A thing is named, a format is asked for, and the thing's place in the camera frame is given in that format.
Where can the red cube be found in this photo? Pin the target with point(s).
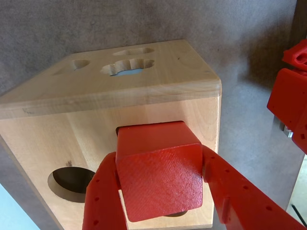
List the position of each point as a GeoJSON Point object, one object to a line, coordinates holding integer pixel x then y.
{"type": "Point", "coordinates": [160, 177]}

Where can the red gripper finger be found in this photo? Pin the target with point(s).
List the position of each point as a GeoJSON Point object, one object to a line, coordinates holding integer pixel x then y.
{"type": "Point", "coordinates": [103, 203]}
{"type": "Point", "coordinates": [244, 206]}

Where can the wooden shape sorter box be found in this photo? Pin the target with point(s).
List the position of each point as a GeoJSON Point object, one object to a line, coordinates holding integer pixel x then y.
{"type": "Point", "coordinates": [84, 115]}

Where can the red robot arm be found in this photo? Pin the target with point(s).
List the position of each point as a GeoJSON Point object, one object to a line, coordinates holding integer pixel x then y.
{"type": "Point", "coordinates": [297, 55]}

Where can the red robot base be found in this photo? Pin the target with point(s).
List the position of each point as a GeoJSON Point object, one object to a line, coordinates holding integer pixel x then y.
{"type": "Point", "coordinates": [290, 100]}

